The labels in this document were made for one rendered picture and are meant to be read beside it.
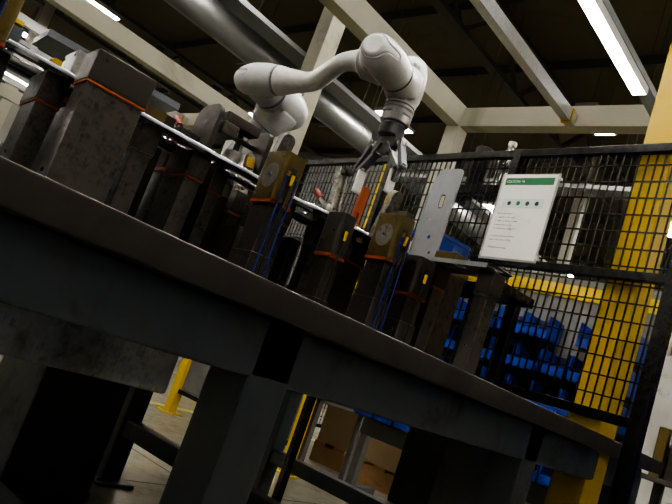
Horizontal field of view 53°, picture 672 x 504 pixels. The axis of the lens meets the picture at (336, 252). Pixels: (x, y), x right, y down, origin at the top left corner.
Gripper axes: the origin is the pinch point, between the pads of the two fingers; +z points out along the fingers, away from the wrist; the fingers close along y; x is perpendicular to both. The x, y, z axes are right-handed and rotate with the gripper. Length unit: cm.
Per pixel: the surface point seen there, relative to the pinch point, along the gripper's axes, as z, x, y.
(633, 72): -206, 264, -95
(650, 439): 10, 623, -184
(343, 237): 21.7, -20.5, 20.7
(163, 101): 0, -56, -27
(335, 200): 3.8, -0.1, -14.7
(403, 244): 17.3, -5.5, 25.3
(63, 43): -1, -84, -27
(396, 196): 4.9, -6.4, 18.3
